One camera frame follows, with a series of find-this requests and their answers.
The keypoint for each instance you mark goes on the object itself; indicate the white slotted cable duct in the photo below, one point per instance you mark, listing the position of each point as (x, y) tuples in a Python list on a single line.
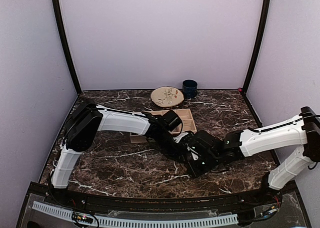
[(83, 219)]

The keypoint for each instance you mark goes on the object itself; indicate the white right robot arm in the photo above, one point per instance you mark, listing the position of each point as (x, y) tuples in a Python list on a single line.
[(302, 131)]

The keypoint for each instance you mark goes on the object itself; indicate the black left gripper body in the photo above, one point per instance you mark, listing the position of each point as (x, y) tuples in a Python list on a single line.
[(167, 148)]

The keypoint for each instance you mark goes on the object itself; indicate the black corner post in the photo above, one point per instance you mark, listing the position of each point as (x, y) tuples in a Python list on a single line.
[(65, 46), (257, 45)]

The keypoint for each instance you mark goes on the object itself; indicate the patterned ceramic plate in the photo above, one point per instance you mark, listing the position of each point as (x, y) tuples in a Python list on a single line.
[(167, 96)]

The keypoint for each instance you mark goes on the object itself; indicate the wooden compartment tray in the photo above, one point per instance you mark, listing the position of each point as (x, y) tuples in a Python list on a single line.
[(188, 124)]

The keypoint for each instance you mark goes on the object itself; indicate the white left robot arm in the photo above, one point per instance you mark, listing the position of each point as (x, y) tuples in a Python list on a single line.
[(90, 118)]

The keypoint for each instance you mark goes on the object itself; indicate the right black corner post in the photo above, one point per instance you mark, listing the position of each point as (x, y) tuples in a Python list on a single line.
[(257, 45)]

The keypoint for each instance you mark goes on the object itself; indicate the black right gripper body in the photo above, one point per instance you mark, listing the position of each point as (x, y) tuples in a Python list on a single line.
[(211, 163)]

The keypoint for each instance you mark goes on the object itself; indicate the dark blue mug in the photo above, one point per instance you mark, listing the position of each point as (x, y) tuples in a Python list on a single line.
[(189, 89)]

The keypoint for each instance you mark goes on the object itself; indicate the left black corner post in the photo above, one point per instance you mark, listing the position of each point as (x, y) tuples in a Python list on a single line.
[(65, 46)]

